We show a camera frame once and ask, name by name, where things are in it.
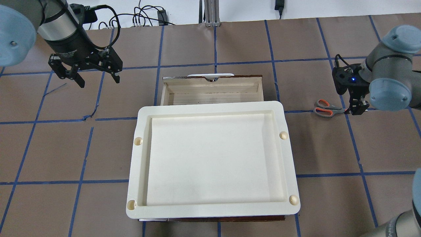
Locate white plastic tray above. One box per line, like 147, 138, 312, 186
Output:
125, 101, 301, 220

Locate light wooden drawer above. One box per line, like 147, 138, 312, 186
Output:
160, 75, 264, 106

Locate aluminium frame post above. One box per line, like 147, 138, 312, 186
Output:
198, 0, 221, 27

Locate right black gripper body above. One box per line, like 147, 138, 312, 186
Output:
348, 96, 370, 116

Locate grey orange scissors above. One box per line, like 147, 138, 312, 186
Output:
313, 99, 346, 118

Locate brown paper table cover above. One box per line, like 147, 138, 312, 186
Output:
0, 13, 421, 237

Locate white drawer handle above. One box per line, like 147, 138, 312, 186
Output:
188, 73, 235, 78

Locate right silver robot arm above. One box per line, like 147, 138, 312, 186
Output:
359, 25, 421, 237

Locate black power adapter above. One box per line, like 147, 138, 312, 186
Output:
157, 10, 169, 25

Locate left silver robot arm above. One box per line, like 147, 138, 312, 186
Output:
0, 0, 123, 88

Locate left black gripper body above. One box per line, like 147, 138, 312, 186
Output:
48, 39, 122, 79

